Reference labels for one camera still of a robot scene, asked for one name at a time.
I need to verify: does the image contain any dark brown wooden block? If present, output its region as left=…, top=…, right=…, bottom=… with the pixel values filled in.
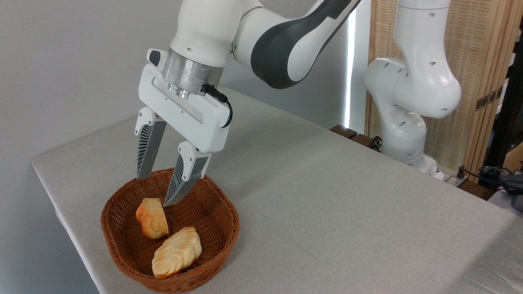
left=329, top=125, right=358, bottom=139
left=351, top=134, right=381, bottom=153

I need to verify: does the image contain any dark metal screen hinge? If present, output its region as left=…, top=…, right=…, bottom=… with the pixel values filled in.
left=475, top=87, right=504, bottom=111

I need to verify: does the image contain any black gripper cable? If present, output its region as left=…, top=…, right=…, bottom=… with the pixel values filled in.
left=201, top=84, right=233, bottom=129

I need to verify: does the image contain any brown wicker basket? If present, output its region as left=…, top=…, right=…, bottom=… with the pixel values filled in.
left=101, top=168, right=240, bottom=293

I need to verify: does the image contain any grey tablecloth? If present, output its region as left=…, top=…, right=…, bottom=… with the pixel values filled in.
left=31, top=86, right=523, bottom=294

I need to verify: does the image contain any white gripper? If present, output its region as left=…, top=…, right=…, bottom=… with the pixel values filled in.
left=134, top=48, right=232, bottom=207

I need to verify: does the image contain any black metal stand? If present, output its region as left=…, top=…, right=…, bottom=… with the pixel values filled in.
left=484, top=20, right=523, bottom=168

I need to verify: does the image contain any small golden bread roll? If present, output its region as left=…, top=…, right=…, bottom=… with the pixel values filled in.
left=136, top=198, right=169, bottom=240

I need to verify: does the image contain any braided golden bread loaf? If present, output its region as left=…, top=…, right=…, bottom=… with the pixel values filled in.
left=152, top=227, right=203, bottom=279

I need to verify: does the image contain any black power adapter with cables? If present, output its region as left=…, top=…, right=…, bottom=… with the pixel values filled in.
left=457, top=165, right=523, bottom=211

